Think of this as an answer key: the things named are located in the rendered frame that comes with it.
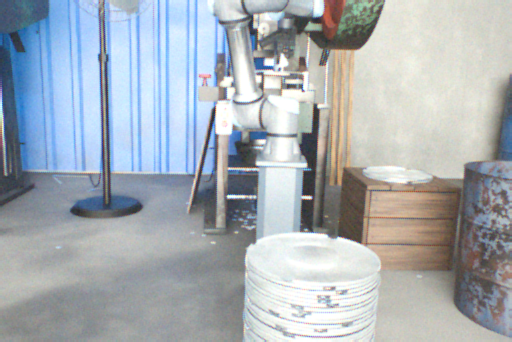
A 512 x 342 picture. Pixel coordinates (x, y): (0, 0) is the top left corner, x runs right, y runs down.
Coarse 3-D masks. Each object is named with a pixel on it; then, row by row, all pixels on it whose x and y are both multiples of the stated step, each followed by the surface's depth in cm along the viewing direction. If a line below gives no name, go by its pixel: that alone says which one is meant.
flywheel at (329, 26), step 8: (328, 0) 256; (344, 0) 228; (328, 8) 254; (336, 8) 239; (320, 16) 260; (328, 16) 251; (336, 16) 239; (328, 24) 245; (336, 24) 226; (328, 32) 241
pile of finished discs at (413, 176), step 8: (368, 168) 204; (376, 168) 206; (384, 168) 206; (392, 168) 207; (400, 168) 207; (368, 176) 189; (376, 176) 185; (384, 176) 187; (392, 176) 188; (400, 176) 188; (408, 176) 188; (416, 176) 190; (424, 176) 190; (432, 176) 187
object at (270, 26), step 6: (264, 18) 221; (258, 24) 221; (264, 24) 220; (270, 24) 222; (276, 24) 222; (258, 30) 221; (264, 30) 221; (270, 30) 222; (276, 30) 223; (258, 36) 222; (264, 36) 220; (258, 48) 223; (264, 48) 221; (270, 48) 221
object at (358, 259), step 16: (272, 240) 107; (288, 240) 108; (304, 240) 108; (320, 240) 109; (336, 240) 109; (256, 256) 97; (272, 256) 97; (288, 256) 96; (304, 256) 96; (320, 256) 97; (336, 256) 97; (352, 256) 99; (368, 256) 99; (272, 272) 89; (288, 272) 89; (304, 272) 89; (320, 272) 90; (336, 272) 90; (352, 272) 90; (368, 272) 91
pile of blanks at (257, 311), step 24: (264, 288) 89; (288, 288) 85; (312, 288) 84; (336, 288) 84; (360, 288) 86; (264, 312) 89; (288, 312) 86; (312, 312) 85; (336, 312) 85; (360, 312) 88; (264, 336) 90; (288, 336) 88; (312, 336) 87; (336, 336) 88; (360, 336) 89
